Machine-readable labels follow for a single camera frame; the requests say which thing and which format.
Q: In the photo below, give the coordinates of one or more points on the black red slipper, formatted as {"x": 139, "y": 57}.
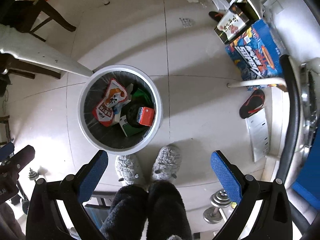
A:
{"x": 253, "y": 104}

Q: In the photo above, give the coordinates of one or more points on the DHA pure milk carton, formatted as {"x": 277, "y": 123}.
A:
{"x": 117, "y": 109}

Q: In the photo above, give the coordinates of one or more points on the green carton in bin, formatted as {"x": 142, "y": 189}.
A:
{"x": 128, "y": 129}

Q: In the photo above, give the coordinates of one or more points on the black dining chair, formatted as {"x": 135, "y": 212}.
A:
{"x": 21, "y": 15}

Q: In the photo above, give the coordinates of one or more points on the small red carton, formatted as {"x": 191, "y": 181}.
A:
{"x": 145, "y": 116}

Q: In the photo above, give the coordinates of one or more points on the right grey fuzzy slipper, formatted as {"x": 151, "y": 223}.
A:
{"x": 167, "y": 164}

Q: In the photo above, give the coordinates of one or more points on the left grey fuzzy slipper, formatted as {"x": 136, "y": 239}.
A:
{"x": 129, "y": 171}

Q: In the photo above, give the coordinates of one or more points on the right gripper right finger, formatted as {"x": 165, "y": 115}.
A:
{"x": 226, "y": 174}

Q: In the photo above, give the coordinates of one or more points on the white gold liquor box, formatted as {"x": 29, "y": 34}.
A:
{"x": 234, "y": 21}

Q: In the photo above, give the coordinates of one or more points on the chrome dumbbell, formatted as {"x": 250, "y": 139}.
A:
{"x": 219, "y": 200}

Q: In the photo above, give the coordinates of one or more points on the grey fuzzy slipper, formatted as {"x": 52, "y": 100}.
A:
{"x": 167, "y": 164}
{"x": 129, "y": 171}

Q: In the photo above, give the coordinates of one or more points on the blue printed cardboard box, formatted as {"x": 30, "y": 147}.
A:
{"x": 256, "y": 52}

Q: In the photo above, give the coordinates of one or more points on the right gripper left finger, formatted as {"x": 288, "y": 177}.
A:
{"x": 90, "y": 174}

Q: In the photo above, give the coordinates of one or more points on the red chicken feet snack bag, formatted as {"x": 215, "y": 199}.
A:
{"x": 114, "y": 96}

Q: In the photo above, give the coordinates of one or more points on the white trash bin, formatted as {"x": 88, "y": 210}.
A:
{"x": 112, "y": 138}

